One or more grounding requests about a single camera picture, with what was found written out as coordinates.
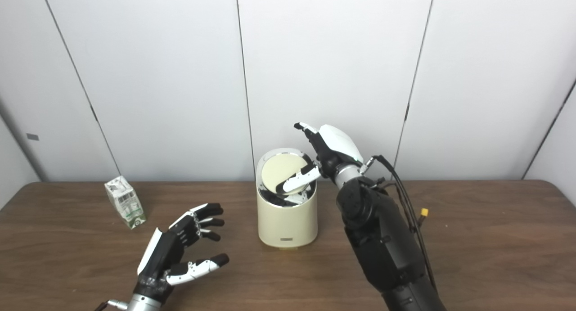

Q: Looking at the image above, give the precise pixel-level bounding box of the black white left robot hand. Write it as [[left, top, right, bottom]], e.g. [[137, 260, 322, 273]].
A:
[[134, 203, 230, 300]]

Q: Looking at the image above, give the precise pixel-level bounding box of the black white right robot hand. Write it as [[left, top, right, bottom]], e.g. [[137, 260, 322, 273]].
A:
[[278, 122, 364, 204]]

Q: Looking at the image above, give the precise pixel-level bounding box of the white green milk carton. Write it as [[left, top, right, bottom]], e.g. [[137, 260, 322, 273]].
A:
[[104, 176, 147, 230]]

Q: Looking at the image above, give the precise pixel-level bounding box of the round cream bin lid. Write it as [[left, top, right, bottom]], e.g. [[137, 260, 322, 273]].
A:
[[261, 153, 311, 195]]

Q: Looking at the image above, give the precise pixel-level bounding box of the cream-colored trash bin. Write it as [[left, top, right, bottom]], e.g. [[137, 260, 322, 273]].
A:
[[256, 148, 318, 250]]

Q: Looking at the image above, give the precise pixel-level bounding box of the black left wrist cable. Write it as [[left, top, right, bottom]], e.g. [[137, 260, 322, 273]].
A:
[[94, 300, 129, 311]]

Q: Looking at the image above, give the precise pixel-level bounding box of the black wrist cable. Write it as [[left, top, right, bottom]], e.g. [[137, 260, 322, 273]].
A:
[[94, 300, 129, 311], [360, 155, 436, 289]]

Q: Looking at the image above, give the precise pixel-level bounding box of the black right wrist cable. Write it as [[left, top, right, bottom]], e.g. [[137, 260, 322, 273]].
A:
[[360, 155, 436, 289]]

